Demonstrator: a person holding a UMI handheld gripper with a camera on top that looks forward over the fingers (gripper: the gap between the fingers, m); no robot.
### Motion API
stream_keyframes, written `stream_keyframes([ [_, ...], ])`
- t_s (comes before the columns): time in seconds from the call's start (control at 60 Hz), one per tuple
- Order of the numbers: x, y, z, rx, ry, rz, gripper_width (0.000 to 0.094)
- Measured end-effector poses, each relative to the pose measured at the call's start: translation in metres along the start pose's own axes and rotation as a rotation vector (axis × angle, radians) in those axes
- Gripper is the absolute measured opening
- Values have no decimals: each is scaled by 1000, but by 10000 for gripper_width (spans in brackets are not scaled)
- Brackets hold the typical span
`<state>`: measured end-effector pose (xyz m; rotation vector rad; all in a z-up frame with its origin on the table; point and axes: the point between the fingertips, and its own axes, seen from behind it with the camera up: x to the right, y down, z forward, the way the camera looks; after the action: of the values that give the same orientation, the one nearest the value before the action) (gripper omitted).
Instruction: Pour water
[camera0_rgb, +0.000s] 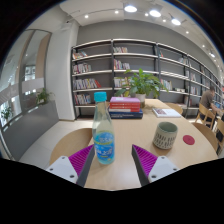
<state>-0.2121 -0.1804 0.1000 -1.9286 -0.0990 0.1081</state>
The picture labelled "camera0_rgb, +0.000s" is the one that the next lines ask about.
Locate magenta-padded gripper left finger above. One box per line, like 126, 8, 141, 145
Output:
45, 144, 96, 188

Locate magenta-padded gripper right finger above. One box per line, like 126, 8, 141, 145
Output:
131, 143, 180, 187

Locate clear bottle with teal cap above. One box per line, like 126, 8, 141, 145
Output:
92, 91, 116, 166

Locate light wooden chair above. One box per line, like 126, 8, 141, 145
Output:
192, 122, 220, 155
49, 127, 94, 165
164, 102, 184, 116

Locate grey patterned ceramic mug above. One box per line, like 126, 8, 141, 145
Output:
152, 121, 179, 150

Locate flat round red coaster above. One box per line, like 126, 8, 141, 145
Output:
182, 134, 196, 146

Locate white magazine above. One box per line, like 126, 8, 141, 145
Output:
152, 107, 182, 119

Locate dark blue book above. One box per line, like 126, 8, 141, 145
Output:
108, 109, 144, 120

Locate slatted wooden chair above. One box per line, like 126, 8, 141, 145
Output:
213, 117, 224, 143
194, 103, 216, 130

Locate red book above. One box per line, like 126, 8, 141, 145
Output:
109, 101, 141, 109
109, 106, 141, 113

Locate small green potted plant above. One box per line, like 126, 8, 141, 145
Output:
35, 87, 52, 106
0, 105, 13, 123

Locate pink book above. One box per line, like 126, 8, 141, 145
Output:
109, 96, 141, 104

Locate green potted plant white pot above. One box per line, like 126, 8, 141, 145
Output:
114, 68, 169, 108

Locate grey shelf unit with books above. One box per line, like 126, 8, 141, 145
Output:
70, 38, 224, 119

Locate ceiling lights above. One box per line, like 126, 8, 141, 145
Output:
83, 3, 218, 59

